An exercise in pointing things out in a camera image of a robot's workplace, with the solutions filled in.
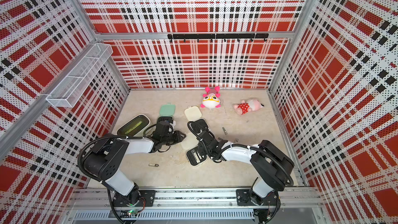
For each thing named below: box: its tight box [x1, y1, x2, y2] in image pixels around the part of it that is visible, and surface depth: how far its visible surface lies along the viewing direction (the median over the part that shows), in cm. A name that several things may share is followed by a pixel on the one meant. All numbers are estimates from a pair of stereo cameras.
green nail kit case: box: [157, 102, 176, 122], surface depth 110 cm
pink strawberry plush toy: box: [233, 98, 265, 116], surface depth 106 cm
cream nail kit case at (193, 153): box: [180, 141, 208, 167], surface depth 88 cm
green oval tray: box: [116, 114, 151, 137], surface depth 95 cm
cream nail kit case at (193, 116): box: [184, 105, 209, 128], surface depth 107 cm
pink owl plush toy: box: [200, 86, 222, 109], surface depth 109 cm
